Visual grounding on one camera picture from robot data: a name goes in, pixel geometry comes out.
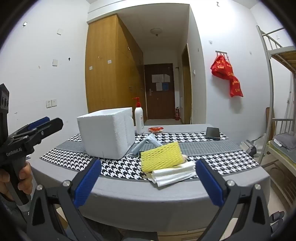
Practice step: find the blue face mask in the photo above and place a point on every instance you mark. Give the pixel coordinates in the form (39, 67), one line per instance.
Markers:
(147, 143)

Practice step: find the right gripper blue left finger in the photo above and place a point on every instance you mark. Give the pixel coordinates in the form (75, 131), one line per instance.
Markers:
(44, 223)

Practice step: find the white cloth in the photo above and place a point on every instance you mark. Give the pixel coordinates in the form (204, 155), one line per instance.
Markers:
(168, 176)

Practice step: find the houndstooth table runner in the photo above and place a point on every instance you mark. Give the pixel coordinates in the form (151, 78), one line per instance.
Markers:
(222, 155)

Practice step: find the red snack packet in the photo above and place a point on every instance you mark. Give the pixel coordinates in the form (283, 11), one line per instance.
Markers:
(155, 129)

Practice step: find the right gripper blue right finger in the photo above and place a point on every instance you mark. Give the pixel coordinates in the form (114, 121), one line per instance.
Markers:
(253, 221)

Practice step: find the red fire extinguisher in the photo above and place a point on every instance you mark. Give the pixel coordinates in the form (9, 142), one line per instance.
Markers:
(177, 113)

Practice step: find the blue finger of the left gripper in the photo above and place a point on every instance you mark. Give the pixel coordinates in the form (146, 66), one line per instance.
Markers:
(38, 123)
(45, 130)

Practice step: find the wooden wardrobe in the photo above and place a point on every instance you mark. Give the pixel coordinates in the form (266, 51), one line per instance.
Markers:
(114, 66)

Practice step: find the ceiling lamp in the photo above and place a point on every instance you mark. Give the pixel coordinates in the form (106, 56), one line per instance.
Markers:
(156, 31)

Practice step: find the yellow foam net sheet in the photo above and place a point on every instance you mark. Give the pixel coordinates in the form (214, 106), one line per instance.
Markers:
(166, 156)

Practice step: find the red hanging bags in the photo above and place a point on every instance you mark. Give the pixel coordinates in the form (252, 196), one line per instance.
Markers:
(222, 68)

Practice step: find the white styrofoam box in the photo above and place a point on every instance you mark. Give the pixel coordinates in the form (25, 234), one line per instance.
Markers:
(107, 133)

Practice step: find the wall socket pair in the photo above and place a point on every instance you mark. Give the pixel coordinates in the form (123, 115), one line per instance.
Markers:
(51, 103)

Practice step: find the dark brown entrance door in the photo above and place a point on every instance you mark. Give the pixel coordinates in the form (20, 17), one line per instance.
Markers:
(160, 91)

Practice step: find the person's left hand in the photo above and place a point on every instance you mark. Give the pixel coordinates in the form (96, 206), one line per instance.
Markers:
(25, 184)

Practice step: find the metal bunk bed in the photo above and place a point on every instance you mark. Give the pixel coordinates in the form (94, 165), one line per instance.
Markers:
(279, 160)

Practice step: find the white pump bottle red cap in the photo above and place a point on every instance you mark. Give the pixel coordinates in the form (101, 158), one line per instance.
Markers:
(139, 116)

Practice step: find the black smartphone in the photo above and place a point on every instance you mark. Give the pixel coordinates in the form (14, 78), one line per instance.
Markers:
(213, 133)

